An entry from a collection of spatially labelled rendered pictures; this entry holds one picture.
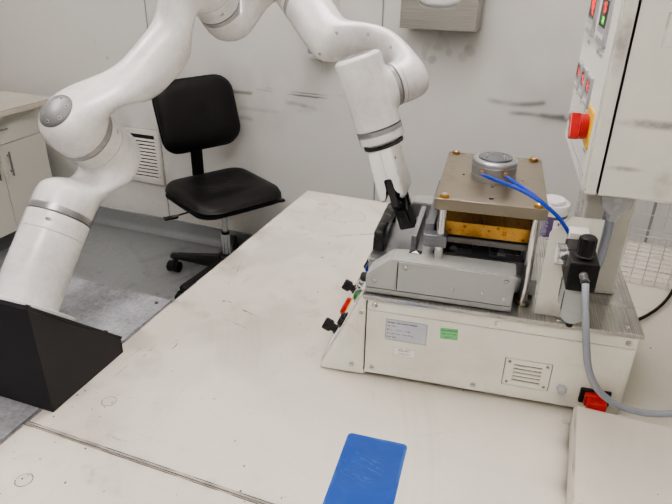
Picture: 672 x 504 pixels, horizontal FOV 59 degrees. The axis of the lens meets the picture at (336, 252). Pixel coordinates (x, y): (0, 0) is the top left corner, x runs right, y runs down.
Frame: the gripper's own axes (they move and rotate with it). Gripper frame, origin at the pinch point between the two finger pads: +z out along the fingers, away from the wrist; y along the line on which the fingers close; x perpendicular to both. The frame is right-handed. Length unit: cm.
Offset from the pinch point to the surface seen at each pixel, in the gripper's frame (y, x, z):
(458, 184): 5.9, 12.2, -6.1
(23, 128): -153, -222, -38
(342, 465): 39.5, -11.0, 23.7
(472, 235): 10.3, 12.9, 2.0
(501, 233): 10.3, 17.7, 2.6
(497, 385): 17.1, 11.5, 28.5
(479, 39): -155, 10, -12
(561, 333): 17.1, 24.0, 19.5
